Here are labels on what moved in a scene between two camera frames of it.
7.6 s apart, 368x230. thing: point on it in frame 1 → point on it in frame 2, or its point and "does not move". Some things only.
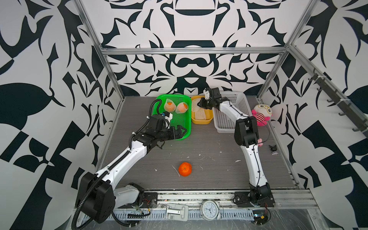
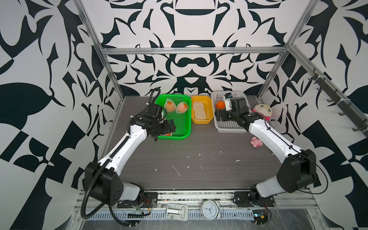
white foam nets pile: (200, 114) does not move
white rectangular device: (177, 212) does not move
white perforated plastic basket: (223, 123) does not move
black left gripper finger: (182, 130) → (172, 126)
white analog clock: (209, 210) does not move
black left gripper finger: (176, 136) → (160, 133)
